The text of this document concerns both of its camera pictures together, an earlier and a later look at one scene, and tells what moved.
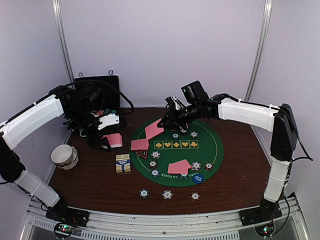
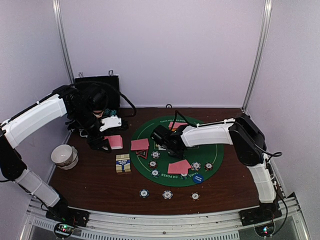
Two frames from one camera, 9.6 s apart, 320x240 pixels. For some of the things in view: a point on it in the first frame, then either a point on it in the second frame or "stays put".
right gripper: [173, 122] to [180, 155]
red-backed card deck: [115, 140] stays put
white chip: [155, 154] stays put
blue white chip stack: [167, 194] stays put
